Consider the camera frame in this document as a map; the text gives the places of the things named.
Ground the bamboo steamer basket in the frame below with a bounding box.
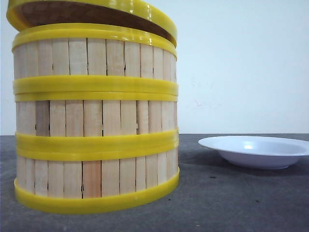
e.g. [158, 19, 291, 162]
[12, 23, 178, 102]
[14, 148, 179, 214]
[16, 100, 179, 160]

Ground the woven bamboo steamer lid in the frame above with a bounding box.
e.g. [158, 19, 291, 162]
[6, 0, 178, 45]

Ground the white shallow plate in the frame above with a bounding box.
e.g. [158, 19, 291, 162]
[198, 135, 309, 170]

